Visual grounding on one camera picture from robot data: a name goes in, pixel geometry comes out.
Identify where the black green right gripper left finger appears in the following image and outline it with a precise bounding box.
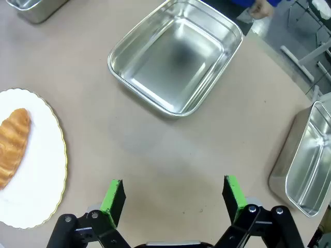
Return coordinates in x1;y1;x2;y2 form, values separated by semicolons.
47;179;131;248

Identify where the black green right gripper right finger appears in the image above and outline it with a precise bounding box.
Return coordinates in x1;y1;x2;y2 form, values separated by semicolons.
213;175;306;248

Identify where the deep steel container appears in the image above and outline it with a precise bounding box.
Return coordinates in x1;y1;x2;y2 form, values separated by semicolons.
268;100;331;218

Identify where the golden croissant bread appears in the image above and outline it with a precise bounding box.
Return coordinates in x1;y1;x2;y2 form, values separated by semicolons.
0;107;32;191

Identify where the small steel container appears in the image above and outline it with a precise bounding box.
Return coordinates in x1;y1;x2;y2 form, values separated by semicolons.
5;0;70;24

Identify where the person's hand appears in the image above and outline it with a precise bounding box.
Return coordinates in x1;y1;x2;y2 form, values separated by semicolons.
248;0;274;19

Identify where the white plate with gold rim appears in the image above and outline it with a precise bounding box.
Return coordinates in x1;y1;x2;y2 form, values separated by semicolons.
0;88;68;229

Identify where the large shallow steel tray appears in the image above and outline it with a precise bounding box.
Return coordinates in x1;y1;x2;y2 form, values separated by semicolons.
107;0;244;117

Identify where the blue sleeve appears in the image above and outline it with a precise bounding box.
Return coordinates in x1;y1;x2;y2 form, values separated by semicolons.
229;0;281;10

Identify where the white table frame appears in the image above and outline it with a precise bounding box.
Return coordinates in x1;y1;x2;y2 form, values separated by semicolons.
280;0;331;97

